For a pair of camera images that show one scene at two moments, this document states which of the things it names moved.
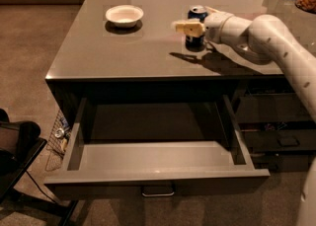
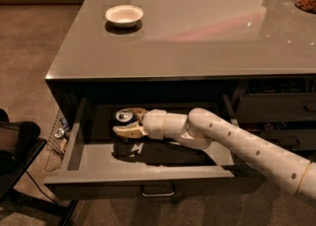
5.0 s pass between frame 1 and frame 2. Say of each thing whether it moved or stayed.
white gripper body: moved
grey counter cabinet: stayed
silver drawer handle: stayed
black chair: stayed
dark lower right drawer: stayed
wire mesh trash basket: stayed
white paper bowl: stayed
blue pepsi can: moved
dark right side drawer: stayed
